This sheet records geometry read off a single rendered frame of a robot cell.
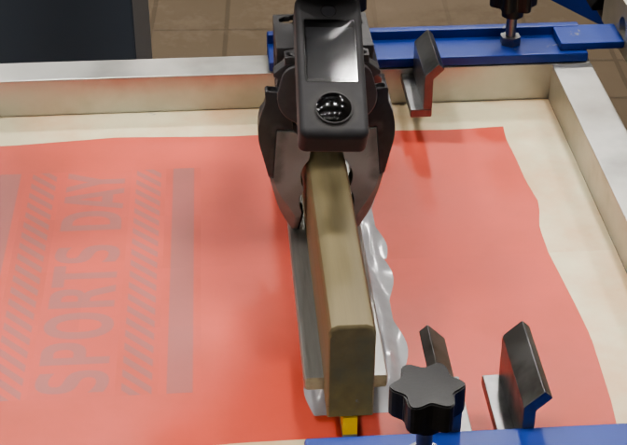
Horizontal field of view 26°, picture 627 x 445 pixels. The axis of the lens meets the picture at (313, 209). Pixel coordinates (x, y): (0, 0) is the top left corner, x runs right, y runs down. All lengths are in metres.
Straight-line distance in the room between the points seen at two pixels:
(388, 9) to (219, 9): 0.46
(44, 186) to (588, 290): 0.47
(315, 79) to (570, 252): 0.29
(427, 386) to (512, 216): 0.37
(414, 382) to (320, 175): 0.25
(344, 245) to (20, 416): 0.25
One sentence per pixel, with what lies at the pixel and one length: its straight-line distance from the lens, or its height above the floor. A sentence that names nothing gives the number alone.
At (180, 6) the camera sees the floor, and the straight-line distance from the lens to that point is 3.80.
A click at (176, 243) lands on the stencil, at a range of 1.10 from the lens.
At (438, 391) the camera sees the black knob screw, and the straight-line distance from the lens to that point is 0.79.
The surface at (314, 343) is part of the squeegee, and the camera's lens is 0.93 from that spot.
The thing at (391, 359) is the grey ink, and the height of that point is 0.96.
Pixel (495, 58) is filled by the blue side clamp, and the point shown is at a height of 1.00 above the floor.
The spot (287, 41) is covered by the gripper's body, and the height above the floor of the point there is 1.14.
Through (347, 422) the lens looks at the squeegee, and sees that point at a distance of 0.89.
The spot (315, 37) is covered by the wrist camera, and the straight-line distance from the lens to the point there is 0.93.
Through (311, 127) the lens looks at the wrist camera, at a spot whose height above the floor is 1.13.
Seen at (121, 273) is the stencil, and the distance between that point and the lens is 1.07.
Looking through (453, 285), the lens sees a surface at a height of 0.95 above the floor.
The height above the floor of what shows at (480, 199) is 0.95.
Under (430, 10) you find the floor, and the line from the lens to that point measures 3.77.
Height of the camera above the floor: 1.57
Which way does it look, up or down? 33 degrees down
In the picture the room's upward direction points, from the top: straight up
